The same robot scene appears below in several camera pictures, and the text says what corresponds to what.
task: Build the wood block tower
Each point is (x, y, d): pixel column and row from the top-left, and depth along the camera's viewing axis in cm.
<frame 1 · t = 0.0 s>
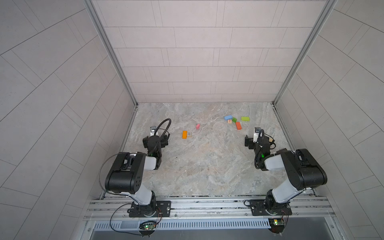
left hand: (159, 131, 94), fingers open
right hand: (253, 134, 95), fingers open
orange wood block: (184, 134, 100), on the table
pink wood block: (198, 126, 104), on the table
natural letter wood cube: (189, 134, 99), point 2 cm above the table
light blue wood block: (228, 117, 111), on the table
natural pink-letter wood cube: (229, 121, 107), on the table
dark green wood cube: (234, 119, 107), on the table
red wood block: (238, 125, 106), on the table
lime green wood block: (245, 118, 109), on the table

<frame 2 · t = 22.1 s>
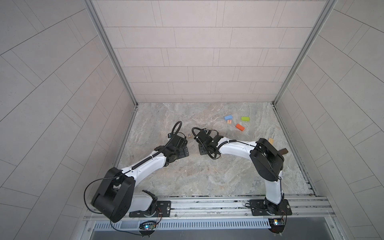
left hand: (184, 150, 88), fingers open
right hand: (202, 150, 92), fingers open
red wood block: (240, 127, 104), on the table
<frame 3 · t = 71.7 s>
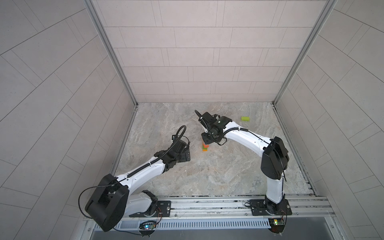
left hand: (186, 152, 86), fingers open
right hand: (205, 140, 86), fingers open
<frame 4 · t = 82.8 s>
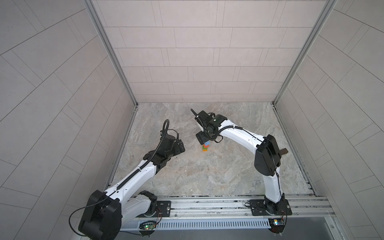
left hand: (181, 143, 84), fingers open
right hand: (203, 138, 88), fingers open
